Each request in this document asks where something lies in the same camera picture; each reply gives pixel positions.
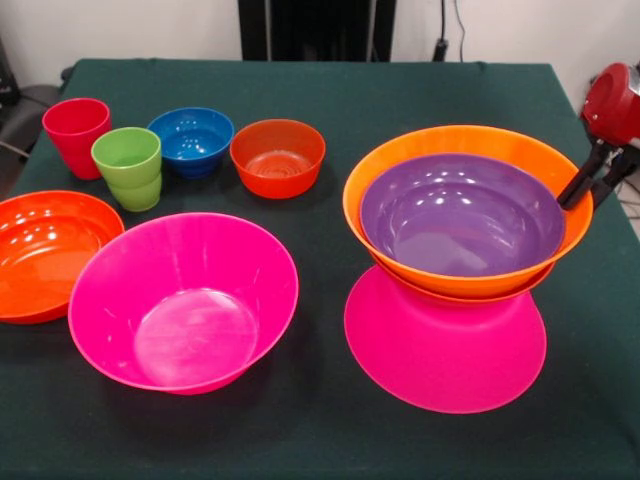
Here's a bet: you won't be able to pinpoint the blue bowl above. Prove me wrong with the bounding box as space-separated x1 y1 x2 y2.
146 107 236 180

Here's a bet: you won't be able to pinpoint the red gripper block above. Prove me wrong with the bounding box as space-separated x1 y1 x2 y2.
556 62 640 214

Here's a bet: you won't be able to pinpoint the black cable with plug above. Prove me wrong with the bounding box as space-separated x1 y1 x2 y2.
432 0 450 62

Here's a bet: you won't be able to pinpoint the dark green tablecloth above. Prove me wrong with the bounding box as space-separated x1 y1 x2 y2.
0 58 640 480

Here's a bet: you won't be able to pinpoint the pink bowl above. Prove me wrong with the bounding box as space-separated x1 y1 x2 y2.
67 212 300 396
343 263 548 415

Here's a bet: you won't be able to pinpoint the orange bowl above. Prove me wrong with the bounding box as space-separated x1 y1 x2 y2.
342 124 595 300

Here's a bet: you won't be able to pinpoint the deep red-orange bowl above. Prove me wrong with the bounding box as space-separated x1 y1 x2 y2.
369 249 556 305

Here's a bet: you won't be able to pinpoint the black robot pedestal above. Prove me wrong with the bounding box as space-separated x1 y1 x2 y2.
238 0 396 62

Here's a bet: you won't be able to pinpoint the green cup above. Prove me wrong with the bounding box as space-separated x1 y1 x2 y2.
90 126 163 213

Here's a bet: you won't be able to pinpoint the black office chair base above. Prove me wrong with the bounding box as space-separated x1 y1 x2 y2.
0 37 71 156

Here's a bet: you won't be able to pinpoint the purple bowl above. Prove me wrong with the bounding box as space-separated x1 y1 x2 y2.
359 152 567 278

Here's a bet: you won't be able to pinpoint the shallow red-orange bowl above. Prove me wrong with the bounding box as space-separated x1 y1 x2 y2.
0 189 126 325

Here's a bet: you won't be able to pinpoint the red cup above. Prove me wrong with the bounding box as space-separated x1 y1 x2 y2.
42 98 112 181

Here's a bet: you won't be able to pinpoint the small red bowl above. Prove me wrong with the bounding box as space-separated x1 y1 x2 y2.
229 118 327 200

